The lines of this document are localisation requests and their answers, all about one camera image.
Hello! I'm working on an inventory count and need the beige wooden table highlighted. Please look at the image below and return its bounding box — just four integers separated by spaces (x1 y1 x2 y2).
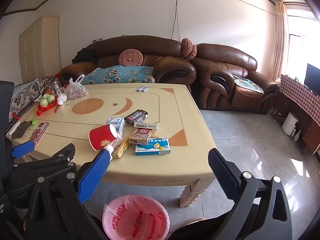
6 84 217 208

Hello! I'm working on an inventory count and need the blue white medicine box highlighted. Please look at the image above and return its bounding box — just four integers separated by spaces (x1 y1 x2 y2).
134 137 172 156

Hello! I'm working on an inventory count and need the pink round cushion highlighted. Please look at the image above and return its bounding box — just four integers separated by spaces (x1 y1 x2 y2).
118 49 144 67
180 38 197 59

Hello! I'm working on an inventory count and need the blue floral blanket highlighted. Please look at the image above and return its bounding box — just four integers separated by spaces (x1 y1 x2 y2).
81 65 155 85

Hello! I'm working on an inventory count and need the blue armchair seat cover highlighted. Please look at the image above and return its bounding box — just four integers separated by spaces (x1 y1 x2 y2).
233 76 265 94

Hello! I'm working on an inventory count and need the glass jar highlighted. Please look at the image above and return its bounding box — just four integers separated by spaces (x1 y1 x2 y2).
49 78 64 96

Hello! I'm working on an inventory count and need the red paper cup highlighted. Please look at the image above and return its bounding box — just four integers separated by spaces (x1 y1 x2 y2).
89 124 118 152

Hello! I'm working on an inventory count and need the black garment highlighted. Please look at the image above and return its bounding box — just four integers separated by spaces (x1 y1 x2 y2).
72 49 98 64

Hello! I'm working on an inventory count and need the clear plastic bag of nuts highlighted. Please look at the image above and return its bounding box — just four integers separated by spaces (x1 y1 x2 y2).
64 74 89 100

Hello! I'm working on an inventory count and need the brown wooden sideboard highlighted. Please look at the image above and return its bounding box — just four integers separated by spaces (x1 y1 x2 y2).
272 90 320 155

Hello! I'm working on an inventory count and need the black cloth piece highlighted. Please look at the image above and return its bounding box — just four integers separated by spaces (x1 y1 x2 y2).
11 121 33 140

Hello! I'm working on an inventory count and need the blue white carton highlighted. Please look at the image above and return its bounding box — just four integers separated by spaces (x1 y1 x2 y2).
106 117 125 137

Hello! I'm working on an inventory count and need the beige wooden cabinet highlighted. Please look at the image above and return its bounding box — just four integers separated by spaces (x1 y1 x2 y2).
19 16 62 84

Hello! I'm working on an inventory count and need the brown leather sofa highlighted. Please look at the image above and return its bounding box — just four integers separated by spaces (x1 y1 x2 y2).
59 35 197 93

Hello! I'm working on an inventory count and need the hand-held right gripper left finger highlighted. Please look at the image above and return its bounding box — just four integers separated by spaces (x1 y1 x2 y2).
25 149 112 240

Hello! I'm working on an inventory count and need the red checked tablecloth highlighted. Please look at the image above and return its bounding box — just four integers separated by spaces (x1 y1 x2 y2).
279 74 320 127

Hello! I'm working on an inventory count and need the dark flat box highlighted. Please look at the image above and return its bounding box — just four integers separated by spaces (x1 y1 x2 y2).
124 109 148 125

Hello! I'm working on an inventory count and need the white round appliance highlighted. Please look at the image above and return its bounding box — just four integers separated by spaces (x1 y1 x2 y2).
282 112 299 137

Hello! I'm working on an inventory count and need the black white patterned cover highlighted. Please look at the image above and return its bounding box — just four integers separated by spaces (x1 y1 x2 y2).
9 75 54 120

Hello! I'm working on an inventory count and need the beige curtain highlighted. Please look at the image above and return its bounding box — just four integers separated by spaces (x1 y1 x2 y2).
270 1 290 82

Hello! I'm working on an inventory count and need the brown leather armchair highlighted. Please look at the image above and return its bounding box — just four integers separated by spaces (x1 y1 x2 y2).
189 43 280 114

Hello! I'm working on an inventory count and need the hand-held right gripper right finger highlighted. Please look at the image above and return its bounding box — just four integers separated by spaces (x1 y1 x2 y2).
208 148 293 240

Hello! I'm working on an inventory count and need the white tissue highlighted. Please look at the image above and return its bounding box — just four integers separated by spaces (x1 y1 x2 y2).
105 136 123 155

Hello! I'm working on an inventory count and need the red fruit tray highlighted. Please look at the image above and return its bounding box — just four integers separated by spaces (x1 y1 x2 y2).
37 94 62 116

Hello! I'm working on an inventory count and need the black monitor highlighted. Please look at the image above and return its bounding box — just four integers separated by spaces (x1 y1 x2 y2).
304 63 320 97

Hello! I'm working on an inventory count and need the pink trash bin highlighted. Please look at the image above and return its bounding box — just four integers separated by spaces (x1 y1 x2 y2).
102 194 170 240

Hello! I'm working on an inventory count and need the white long box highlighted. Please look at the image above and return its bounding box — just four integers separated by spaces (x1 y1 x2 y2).
133 121 160 130

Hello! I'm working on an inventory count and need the white ribbed strip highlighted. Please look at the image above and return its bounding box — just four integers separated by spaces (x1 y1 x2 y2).
5 121 20 138

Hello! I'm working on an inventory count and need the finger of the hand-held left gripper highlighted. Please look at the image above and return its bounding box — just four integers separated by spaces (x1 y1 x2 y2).
11 144 77 180
10 140 36 158

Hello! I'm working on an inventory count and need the black power cable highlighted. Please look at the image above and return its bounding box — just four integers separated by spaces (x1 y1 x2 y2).
171 0 182 40

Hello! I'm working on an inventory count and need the yellow long box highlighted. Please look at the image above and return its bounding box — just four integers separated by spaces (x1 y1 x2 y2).
111 137 130 159

